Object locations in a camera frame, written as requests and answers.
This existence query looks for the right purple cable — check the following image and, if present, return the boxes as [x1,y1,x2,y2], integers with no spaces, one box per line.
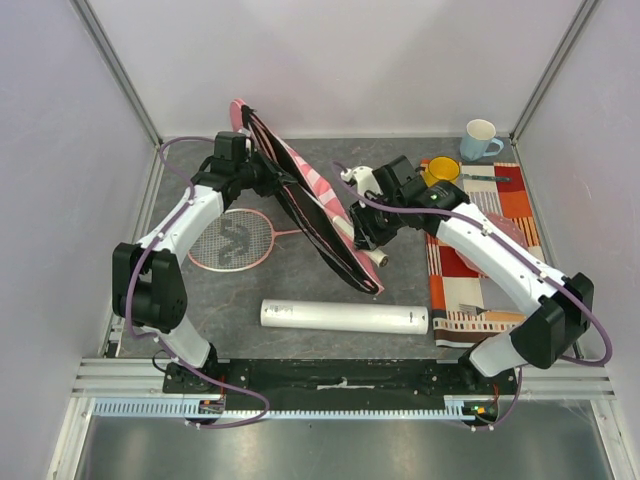
[332,160,614,366]

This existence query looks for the white cable duct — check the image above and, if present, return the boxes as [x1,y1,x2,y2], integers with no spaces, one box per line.
[93,398,487,421]

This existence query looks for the white shuttlecock tube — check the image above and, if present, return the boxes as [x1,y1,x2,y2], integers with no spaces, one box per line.
[260,299,429,335]

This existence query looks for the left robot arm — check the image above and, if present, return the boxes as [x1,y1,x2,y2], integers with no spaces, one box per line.
[112,132,296,393]

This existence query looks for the purple cable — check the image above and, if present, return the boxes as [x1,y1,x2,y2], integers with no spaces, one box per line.
[124,135,271,432]
[332,160,614,366]

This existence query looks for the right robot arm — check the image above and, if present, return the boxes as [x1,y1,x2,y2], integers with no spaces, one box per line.
[336,156,595,394]

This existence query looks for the pink racket bag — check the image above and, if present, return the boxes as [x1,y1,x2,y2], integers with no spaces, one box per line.
[229,98,384,295]

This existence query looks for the pink dotted plate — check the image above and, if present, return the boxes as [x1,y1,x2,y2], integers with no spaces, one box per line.
[456,212,528,277]

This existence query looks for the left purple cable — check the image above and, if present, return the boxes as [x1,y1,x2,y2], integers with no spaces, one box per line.
[124,135,271,432]

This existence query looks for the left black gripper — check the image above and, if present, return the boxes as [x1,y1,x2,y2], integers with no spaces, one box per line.
[236,148,298,199]

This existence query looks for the orange patchwork cloth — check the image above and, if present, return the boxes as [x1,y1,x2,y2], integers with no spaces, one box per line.
[426,163,545,349]

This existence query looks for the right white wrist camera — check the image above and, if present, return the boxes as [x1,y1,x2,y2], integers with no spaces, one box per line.
[339,166,382,196]

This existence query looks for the yellow mug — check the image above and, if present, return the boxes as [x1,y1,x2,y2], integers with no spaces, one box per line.
[420,156,461,187]

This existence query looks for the light blue mug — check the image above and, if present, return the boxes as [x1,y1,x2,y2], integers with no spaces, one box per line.
[459,119,504,162]

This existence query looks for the pink badminton racket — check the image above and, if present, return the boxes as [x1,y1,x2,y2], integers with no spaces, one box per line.
[332,216,389,267]
[188,208,301,273]

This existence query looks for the silver fork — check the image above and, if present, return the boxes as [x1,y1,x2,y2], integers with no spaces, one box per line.
[459,304,488,317]

